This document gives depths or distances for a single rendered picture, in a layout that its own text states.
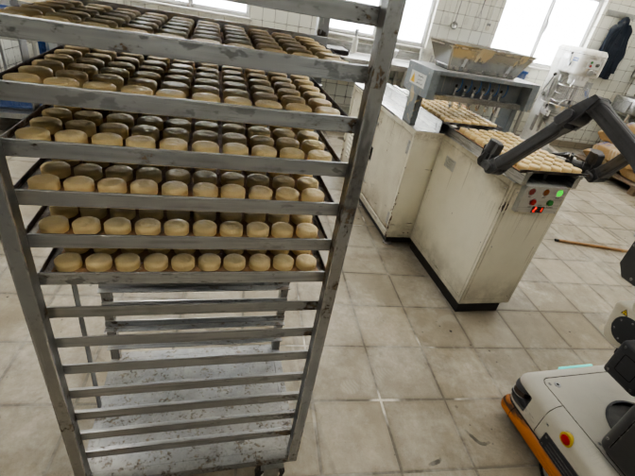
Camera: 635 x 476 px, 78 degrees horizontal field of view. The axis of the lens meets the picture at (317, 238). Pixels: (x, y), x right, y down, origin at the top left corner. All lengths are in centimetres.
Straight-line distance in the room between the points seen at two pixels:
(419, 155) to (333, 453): 173
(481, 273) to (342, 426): 111
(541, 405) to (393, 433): 57
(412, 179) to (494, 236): 71
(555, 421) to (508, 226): 91
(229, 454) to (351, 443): 49
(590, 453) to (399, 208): 163
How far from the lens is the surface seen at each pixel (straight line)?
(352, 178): 77
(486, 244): 218
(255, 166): 76
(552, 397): 185
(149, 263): 92
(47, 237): 88
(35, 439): 178
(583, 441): 178
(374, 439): 174
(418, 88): 255
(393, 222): 272
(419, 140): 252
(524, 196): 209
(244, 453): 146
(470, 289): 234
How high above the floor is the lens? 143
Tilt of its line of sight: 31 degrees down
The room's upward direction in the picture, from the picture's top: 11 degrees clockwise
